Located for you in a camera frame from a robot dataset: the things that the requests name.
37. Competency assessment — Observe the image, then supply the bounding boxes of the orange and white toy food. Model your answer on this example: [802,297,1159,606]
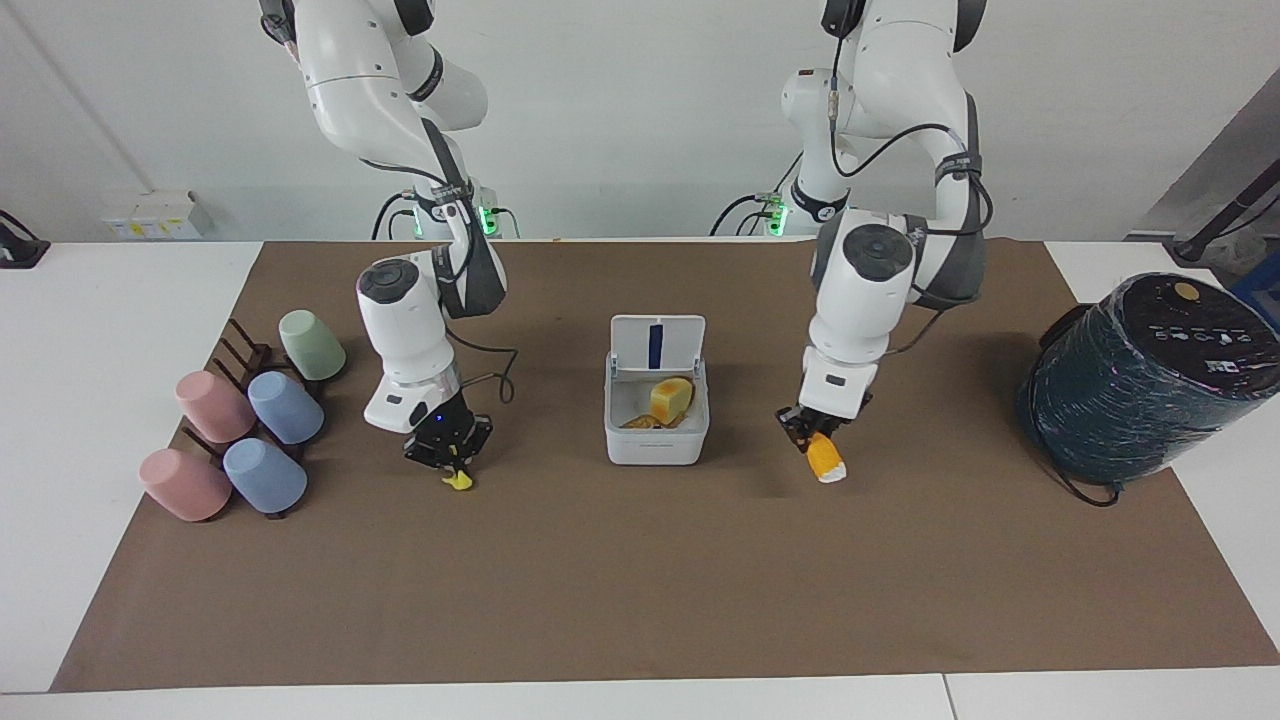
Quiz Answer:
[806,432,848,485]

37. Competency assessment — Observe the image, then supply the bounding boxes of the green cup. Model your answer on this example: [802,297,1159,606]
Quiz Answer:
[278,309,348,382]

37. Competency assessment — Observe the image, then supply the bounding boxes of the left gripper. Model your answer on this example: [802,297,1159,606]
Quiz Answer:
[777,392,874,451]

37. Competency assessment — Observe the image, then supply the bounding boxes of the white wall box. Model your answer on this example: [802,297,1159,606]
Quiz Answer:
[100,189,217,242]

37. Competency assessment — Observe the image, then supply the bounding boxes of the blue cup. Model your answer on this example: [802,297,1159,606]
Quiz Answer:
[222,437,309,516]
[247,371,326,446]

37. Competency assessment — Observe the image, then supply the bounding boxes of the yellow toy bread piece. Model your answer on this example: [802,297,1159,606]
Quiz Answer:
[649,376,695,425]

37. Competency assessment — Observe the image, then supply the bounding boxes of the dark wrapped cylinder device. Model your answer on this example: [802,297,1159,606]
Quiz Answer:
[1015,271,1280,487]

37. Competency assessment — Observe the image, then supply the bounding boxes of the white bin with hinged lid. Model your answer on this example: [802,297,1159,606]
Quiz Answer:
[603,314,712,467]

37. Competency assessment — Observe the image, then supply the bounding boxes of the black stand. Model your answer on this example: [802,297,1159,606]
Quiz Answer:
[0,209,52,270]
[1168,160,1280,267]

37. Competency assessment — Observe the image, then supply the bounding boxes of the dark brown cup rack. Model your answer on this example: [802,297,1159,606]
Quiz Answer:
[180,318,349,521]

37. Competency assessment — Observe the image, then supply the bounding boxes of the pink cup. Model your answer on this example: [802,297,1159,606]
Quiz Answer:
[175,370,257,445]
[139,448,233,523]

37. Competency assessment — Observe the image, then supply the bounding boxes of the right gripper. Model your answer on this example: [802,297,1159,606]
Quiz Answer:
[404,392,494,479]

